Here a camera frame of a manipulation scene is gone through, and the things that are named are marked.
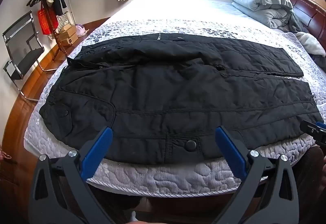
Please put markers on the black quilted jacket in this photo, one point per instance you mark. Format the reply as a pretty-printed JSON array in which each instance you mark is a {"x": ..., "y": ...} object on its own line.
[{"x": 165, "y": 94}]

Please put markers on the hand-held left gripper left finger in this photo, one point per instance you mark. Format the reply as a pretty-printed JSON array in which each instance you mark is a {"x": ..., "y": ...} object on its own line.
[{"x": 98, "y": 147}]

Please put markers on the person's white sock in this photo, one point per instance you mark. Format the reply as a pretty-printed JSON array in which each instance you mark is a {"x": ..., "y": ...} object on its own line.
[{"x": 134, "y": 216}]

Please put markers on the bed with white quilted cover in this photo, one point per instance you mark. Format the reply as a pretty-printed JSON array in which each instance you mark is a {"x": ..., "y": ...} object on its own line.
[{"x": 178, "y": 175}]

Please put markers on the dark wooden coat rack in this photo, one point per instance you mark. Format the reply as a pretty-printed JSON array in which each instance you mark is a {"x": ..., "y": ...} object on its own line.
[{"x": 59, "y": 43}]

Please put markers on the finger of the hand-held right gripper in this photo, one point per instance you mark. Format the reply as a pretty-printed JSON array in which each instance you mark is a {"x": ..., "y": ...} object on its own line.
[{"x": 309, "y": 127}]

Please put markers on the white fluffy blanket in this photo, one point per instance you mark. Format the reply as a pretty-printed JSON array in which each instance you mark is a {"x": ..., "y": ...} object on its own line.
[{"x": 310, "y": 42}]

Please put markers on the folded light blue duvet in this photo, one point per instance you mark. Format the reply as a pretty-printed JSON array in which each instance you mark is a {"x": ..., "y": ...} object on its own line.
[{"x": 259, "y": 0}]

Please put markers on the pink round container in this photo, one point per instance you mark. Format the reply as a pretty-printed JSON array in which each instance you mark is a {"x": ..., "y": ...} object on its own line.
[{"x": 81, "y": 30}]

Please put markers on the brown cardboard box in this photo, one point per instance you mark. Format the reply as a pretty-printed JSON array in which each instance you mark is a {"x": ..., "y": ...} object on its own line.
[
  {"x": 69, "y": 38},
  {"x": 66, "y": 30}
]

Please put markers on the red-brown wooden headboard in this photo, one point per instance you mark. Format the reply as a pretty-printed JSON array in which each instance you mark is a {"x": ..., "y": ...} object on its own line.
[{"x": 313, "y": 18}]

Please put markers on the red bag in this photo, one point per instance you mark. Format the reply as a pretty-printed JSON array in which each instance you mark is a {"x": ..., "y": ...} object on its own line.
[{"x": 47, "y": 21}]

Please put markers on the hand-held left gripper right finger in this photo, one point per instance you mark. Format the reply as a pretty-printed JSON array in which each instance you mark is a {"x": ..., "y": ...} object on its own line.
[{"x": 230, "y": 147}]

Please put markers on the black mesh metal chair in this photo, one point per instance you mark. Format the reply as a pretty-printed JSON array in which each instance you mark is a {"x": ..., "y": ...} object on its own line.
[{"x": 24, "y": 61}]

